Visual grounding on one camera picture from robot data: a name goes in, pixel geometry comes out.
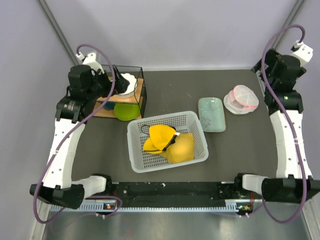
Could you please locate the light green divided tray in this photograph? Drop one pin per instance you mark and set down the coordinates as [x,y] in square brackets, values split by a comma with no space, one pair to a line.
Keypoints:
[211,115]

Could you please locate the black wire wooden shelf rack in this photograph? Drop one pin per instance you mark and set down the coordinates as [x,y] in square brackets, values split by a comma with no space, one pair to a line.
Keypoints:
[139,97]

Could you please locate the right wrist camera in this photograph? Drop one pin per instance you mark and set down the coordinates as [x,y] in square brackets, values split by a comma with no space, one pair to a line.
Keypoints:
[302,52]

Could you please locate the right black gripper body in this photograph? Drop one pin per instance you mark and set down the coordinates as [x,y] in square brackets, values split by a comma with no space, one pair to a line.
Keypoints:
[271,57]

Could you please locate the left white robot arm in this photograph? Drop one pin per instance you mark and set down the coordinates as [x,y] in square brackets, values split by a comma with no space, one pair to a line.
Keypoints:
[86,85]

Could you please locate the grey slotted cable duct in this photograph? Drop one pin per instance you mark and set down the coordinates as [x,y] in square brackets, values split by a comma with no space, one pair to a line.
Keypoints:
[108,206]

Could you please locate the lime green plate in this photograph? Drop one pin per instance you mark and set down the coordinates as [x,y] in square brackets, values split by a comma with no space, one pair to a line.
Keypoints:
[126,111]

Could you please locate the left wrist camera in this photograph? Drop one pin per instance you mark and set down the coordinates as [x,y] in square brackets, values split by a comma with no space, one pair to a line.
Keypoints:
[91,60]

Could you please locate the blue bowl on lower shelf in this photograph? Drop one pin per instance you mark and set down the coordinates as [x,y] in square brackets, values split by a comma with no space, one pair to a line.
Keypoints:
[109,106]

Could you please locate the yellow bra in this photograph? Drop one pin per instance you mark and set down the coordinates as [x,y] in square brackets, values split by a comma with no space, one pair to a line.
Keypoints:
[166,141]

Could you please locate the white plastic perforated basket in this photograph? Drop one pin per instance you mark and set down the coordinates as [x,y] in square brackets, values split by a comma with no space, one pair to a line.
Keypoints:
[184,122]

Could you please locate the white scalloped bowl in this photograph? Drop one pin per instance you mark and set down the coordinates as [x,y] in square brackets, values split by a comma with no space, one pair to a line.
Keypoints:
[132,86]

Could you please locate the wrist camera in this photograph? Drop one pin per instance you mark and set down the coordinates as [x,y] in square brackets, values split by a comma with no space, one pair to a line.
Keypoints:
[302,52]
[91,60]

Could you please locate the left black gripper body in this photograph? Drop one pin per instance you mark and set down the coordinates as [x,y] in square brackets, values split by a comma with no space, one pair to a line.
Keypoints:
[101,87]

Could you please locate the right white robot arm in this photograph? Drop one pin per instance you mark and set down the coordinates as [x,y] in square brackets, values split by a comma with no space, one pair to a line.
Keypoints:
[294,180]

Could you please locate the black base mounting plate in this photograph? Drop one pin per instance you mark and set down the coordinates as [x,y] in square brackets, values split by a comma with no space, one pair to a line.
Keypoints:
[174,194]

